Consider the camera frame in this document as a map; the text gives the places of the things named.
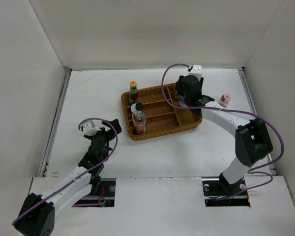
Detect silver-capped white blue jar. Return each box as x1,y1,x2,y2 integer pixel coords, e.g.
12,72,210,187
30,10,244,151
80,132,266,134
179,96,188,107

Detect dark soy sauce bottle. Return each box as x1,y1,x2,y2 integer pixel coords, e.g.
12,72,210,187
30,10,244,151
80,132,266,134
132,103,147,135

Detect yellow-capped green-label sauce bottle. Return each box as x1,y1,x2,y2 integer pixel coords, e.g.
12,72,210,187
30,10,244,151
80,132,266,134
129,81,139,105

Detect black-capped pepper grinder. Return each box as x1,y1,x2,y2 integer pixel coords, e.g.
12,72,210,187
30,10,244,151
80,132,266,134
173,85,180,100

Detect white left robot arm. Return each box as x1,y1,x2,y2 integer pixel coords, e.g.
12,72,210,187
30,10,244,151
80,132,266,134
12,118,122,236

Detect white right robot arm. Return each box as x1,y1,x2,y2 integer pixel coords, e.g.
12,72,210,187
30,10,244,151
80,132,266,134
175,75,273,195

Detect pink-capped spice shaker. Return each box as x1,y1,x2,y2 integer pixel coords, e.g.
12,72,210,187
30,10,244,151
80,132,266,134
218,93,231,108

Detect woven wicker divided basket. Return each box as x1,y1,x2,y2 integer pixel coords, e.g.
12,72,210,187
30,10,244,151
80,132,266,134
121,86,202,141

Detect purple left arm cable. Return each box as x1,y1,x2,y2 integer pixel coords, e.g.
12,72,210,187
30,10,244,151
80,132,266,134
11,118,118,226

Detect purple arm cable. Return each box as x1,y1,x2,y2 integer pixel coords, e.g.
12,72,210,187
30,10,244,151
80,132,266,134
161,63,285,197
11,118,118,226

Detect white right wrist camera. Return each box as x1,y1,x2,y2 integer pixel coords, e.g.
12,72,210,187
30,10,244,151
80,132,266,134
188,64,203,80

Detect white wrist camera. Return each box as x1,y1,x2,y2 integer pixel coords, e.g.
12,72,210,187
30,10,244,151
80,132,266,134
80,120,101,137
188,64,203,80

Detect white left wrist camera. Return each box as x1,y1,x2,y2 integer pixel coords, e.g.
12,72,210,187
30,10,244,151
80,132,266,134
80,120,101,137

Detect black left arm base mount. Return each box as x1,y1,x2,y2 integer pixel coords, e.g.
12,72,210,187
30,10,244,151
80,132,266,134
73,177,117,207

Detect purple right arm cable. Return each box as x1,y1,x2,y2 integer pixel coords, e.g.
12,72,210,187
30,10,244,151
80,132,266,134
161,63,285,197

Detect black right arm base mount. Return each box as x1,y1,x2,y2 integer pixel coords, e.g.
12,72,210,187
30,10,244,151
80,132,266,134
202,177,250,207

